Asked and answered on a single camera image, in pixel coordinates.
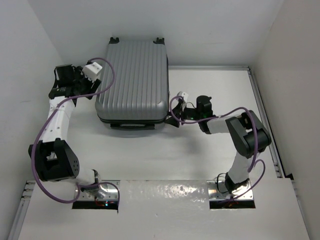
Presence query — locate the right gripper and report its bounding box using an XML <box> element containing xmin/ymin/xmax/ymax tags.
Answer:
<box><xmin>164</xmin><ymin>101</ymin><xmax>202</xmax><ymax>127</ymax></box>

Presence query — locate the grey suitcase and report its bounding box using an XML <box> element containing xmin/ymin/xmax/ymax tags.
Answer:
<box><xmin>95</xmin><ymin>37</ymin><xmax>170</xmax><ymax>130</ymax></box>

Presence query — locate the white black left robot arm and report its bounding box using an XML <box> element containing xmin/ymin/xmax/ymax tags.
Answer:
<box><xmin>34</xmin><ymin>62</ymin><xmax>103</xmax><ymax>186</ymax></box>

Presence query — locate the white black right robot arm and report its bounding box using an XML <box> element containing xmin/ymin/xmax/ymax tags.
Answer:
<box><xmin>167</xmin><ymin>92</ymin><xmax>272</xmax><ymax>195</ymax></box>

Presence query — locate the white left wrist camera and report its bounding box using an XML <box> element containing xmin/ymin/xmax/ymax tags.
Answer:
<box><xmin>82</xmin><ymin>62</ymin><xmax>103</xmax><ymax>82</ymax></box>

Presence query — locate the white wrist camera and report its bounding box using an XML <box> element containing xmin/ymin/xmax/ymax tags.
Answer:
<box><xmin>82</xmin><ymin>62</ymin><xmax>103</xmax><ymax>82</ymax></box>
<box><xmin>177</xmin><ymin>91</ymin><xmax>189</xmax><ymax>103</ymax></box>

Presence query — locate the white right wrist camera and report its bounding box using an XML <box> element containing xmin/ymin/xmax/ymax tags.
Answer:
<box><xmin>177</xmin><ymin>91</ymin><xmax>189</xmax><ymax>103</ymax></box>

